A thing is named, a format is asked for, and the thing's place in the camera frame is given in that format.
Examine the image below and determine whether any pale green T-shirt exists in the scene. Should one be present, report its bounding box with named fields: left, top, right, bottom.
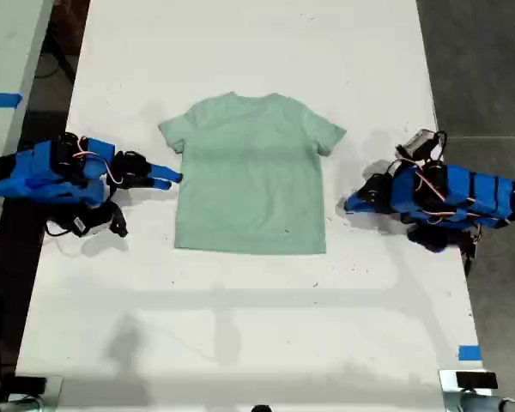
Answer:
left=157, top=91, right=348, bottom=256

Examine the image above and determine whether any black table clamp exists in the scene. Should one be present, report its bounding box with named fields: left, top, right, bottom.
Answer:
left=461, top=222, right=485, bottom=276

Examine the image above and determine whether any white side table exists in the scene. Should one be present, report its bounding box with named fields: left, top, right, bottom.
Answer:
left=0, top=0, right=56, bottom=270

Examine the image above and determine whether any short blue tape strip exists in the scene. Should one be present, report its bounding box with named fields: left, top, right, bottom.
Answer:
left=457, top=344, right=482, bottom=362

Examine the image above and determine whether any small black box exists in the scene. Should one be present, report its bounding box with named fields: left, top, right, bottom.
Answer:
left=13, top=376, right=48, bottom=397
left=455, top=372, right=499, bottom=391

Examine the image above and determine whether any black camera stalk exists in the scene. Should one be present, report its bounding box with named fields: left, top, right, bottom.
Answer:
left=88, top=201, right=129, bottom=238

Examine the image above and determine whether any grey camera box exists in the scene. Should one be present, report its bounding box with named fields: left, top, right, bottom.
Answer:
left=396, top=128, right=435, bottom=161

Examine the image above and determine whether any black camera box with label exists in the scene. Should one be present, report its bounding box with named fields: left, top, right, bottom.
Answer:
left=66, top=214, right=92, bottom=238

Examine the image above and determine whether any black camera cable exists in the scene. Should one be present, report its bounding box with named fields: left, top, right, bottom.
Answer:
left=45, top=217, right=75, bottom=238
left=428, top=130, right=450, bottom=165

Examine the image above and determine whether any silver metal table bracket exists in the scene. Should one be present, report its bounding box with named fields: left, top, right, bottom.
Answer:
left=0, top=375, right=64, bottom=412
left=438, top=368, right=515, bottom=412

